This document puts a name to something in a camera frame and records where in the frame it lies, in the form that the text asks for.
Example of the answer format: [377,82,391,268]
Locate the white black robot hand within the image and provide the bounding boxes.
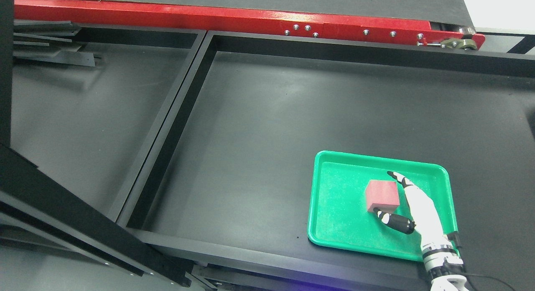
[373,171,456,253]

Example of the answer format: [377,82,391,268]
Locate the pink foam block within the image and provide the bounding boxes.
[365,180,400,213]

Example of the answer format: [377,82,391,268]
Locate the green plastic tray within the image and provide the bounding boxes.
[308,151,457,262]

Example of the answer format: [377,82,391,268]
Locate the black metal right shelf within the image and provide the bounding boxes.
[118,31,534,291]

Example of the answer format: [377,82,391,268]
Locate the black metal shelf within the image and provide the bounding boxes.
[1,0,206,287]
[118,31,534,291]

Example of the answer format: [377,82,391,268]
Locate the black metal left shelf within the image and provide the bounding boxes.
[1,0,206,287]

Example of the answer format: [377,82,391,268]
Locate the red conveyor frame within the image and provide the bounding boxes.
[15,0,486,49]

